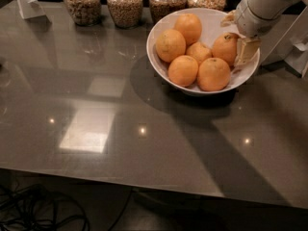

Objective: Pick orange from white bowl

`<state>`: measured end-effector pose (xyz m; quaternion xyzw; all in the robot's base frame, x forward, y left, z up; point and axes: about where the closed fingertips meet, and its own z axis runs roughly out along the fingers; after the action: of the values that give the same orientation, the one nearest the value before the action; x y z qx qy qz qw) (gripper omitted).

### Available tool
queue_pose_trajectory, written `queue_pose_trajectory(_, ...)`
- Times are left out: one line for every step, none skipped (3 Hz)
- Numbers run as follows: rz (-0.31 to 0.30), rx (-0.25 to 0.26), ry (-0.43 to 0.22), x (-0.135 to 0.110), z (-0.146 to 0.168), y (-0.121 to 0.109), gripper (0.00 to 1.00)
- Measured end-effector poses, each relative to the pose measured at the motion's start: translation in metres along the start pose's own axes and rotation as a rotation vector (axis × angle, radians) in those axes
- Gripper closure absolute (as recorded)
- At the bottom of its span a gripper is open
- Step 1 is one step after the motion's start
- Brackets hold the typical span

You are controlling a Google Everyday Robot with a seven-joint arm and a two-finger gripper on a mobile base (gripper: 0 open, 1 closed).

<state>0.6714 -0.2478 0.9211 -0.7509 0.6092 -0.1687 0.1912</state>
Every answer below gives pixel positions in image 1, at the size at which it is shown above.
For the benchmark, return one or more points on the small orange in centre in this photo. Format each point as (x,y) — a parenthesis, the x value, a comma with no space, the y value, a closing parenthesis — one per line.
(199,51)

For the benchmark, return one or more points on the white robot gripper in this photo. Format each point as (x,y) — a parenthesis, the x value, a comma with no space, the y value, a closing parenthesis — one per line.
(246,19)

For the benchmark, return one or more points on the white ceramic bowl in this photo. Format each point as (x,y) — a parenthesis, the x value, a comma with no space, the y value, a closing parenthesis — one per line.
(211,29)

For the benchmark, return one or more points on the glass jar dark seeds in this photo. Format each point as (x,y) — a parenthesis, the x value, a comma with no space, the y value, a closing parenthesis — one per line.
(161,8)

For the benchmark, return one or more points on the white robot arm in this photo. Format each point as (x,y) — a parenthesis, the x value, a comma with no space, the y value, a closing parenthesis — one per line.
(254,18)

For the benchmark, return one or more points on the glass jar of nuts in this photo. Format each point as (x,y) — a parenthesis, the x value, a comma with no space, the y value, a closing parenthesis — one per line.
(84,12)

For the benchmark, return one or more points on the white stand at left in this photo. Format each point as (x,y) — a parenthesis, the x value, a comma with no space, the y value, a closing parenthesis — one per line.
(30,9)

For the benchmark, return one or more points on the glass jar of grains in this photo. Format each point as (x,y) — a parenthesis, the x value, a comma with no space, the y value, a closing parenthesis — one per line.
(125,13)

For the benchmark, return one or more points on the orange at bowl back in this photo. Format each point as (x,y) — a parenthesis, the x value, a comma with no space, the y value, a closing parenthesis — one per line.
(189,25)

